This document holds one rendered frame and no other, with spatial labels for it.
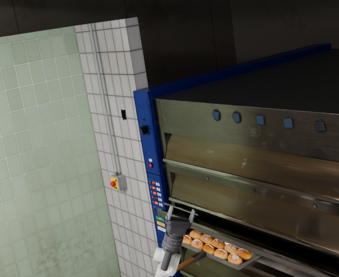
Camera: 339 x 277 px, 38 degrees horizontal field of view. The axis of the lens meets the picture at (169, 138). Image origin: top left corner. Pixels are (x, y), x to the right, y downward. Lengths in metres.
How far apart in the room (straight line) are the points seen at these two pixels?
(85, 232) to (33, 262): 0.45
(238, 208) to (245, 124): 0.50
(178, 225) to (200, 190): 0.75
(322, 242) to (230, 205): 0.60
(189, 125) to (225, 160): 0.32
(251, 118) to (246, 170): 0.29
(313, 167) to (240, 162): 0.45
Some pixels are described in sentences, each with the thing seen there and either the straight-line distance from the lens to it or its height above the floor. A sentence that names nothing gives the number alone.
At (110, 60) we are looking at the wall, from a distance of 3.41.
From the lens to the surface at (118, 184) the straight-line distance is 3.63.
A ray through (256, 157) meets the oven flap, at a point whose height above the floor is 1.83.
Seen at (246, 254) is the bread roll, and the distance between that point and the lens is 2.94.
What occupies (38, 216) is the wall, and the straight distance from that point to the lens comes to 3.77.
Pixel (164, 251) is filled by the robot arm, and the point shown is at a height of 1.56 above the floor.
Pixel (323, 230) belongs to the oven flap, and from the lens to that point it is 2.45.
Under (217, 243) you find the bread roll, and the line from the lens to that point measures 3.08.
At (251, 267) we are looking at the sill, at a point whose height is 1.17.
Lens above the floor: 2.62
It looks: 15 degrees down
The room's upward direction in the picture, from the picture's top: 8 degrees counter-clockwise
